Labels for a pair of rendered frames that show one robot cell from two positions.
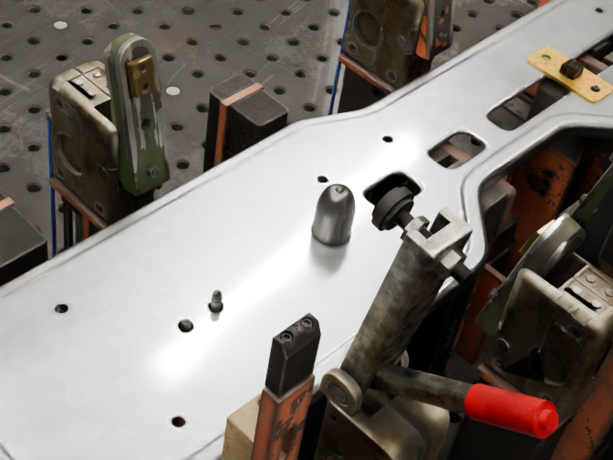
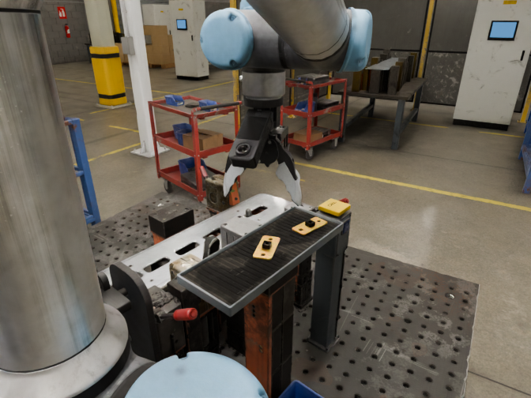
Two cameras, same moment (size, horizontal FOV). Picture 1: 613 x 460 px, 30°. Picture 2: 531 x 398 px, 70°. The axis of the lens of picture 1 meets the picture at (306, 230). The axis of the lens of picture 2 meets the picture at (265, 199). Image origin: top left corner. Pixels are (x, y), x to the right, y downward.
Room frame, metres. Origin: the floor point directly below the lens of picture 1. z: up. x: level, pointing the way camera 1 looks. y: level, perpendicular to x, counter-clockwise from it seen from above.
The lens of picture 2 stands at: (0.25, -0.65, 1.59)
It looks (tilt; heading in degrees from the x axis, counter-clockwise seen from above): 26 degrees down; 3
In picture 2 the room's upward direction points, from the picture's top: straight up
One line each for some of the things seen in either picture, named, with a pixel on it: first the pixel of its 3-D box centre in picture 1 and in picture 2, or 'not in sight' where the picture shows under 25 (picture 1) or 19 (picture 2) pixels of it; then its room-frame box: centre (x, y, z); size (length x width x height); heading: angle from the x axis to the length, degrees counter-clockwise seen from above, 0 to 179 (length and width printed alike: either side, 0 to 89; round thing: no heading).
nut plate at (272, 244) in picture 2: not in sight; (266, 245); (0.91, -0.63, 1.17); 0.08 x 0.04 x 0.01; 168
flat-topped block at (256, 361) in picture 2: not in sight; (269, 333); (0.91, -0.63, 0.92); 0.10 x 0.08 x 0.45; 143
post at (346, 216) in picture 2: not in sight; (328, 281); (1.11, -0.79, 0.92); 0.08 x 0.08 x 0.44; 53
